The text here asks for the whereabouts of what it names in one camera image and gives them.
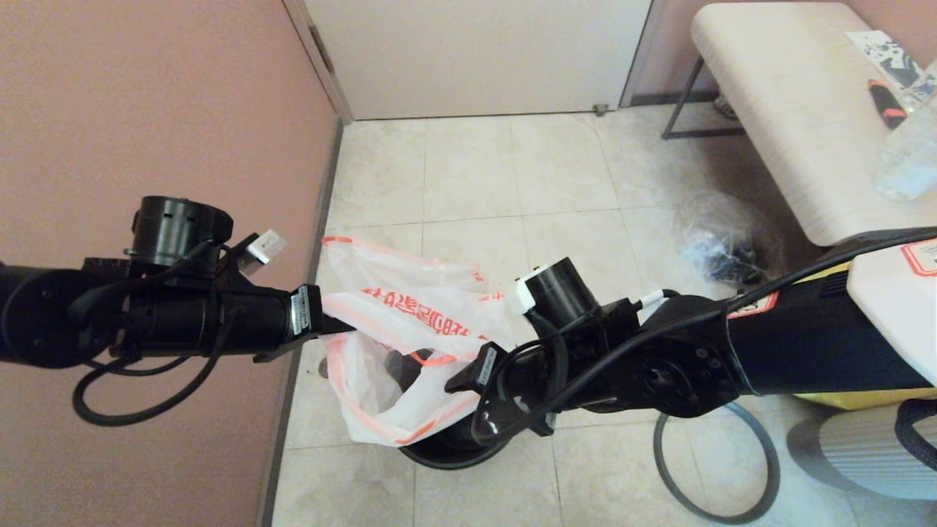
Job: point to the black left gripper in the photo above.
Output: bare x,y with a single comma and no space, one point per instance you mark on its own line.
183,322

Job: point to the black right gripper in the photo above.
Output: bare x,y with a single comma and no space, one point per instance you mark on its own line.
578,344

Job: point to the orange print plastic bag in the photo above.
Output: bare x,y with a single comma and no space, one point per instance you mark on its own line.
410,315

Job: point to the white plastic bag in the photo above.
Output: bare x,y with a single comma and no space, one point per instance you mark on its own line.
381,263

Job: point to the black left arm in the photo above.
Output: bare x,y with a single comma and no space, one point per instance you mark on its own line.
44,322

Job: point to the black round trash bin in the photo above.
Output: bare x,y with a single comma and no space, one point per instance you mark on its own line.
446,457

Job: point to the clear bag with dark items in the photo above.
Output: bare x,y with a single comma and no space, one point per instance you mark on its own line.
721,245

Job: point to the yellow fabric tote bag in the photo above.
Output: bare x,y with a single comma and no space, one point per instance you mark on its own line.
864,399

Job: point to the long dark grey baseboard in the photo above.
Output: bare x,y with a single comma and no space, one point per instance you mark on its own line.
326,190

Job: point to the small metal door stop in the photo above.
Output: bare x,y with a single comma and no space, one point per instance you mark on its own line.
600,110

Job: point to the short dark grey baseboard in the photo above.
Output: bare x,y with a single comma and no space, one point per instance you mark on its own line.
659,99

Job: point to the small grey striped object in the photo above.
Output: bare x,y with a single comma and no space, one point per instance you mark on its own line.
723,108

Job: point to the white ribbed cylinder object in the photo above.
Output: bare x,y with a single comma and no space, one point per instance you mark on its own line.
856,454

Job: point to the white door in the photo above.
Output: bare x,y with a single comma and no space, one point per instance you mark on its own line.
476,58

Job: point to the beige wood grain table top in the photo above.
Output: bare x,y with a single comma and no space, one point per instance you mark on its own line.
790,110

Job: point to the clear plastic bottle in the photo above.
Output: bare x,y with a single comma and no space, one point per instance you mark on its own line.
908,161

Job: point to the black and orange tool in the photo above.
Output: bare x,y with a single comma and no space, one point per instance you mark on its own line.
884,106

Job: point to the black and white printed leaflet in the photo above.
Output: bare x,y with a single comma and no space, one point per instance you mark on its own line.
882,55

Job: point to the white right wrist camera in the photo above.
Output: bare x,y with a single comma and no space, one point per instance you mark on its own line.
525,296

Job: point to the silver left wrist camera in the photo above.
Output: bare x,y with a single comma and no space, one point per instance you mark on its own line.
265,247

